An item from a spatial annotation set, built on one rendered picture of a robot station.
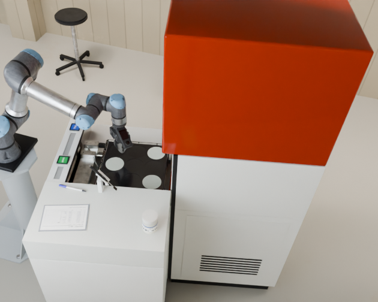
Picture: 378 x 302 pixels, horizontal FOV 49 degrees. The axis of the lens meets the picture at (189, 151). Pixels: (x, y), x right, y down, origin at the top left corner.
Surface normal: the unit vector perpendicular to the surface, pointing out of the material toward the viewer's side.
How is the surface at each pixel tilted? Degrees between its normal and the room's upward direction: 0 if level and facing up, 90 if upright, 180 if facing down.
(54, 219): 0
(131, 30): 90
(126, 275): 90
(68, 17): 0
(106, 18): 90
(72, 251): 90
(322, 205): 0
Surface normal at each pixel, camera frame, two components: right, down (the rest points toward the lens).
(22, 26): -0.26, 0.67
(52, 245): -0.05, 0.70
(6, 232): 0.06, -0.71
